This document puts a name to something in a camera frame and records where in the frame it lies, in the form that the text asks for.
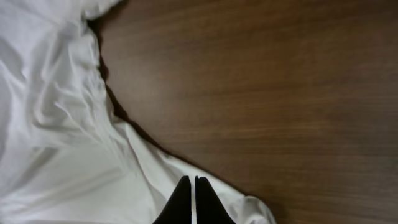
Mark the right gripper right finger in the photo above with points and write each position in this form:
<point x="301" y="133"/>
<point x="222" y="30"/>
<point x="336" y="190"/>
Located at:
<point x="209" y="209"/>

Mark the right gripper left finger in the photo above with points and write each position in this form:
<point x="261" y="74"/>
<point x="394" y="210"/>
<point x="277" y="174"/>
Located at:
<point x="178" y="209"/>

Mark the white t-shirt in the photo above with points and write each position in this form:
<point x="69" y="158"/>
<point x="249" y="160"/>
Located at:
<point x="65" y="156"/>

